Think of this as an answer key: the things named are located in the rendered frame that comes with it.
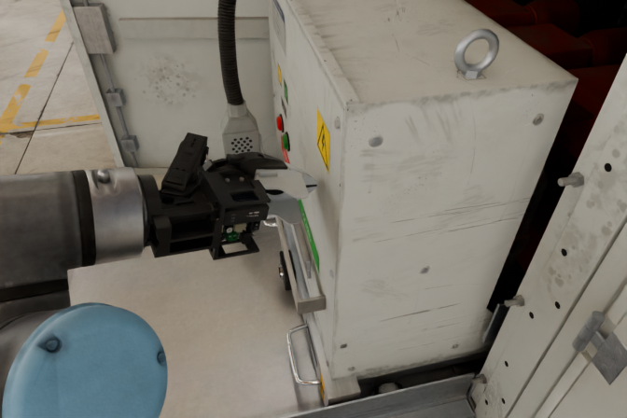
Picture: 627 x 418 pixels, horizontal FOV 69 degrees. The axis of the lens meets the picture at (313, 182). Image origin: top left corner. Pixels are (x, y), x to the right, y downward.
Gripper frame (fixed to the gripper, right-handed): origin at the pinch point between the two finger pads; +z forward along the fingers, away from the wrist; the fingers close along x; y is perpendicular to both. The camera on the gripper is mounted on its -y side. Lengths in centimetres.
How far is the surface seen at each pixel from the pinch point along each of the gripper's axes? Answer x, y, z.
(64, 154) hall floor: -130, -222, -13
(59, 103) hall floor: -129, -288, -11
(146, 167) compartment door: -40, -66, -4
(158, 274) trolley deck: -41, -28, -9
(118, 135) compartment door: -32, -68, -10
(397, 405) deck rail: -32.2, 16.8, 15.9
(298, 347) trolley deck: -36.8, -0.5, 8.1
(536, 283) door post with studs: -1.4, 22.0, 19.7
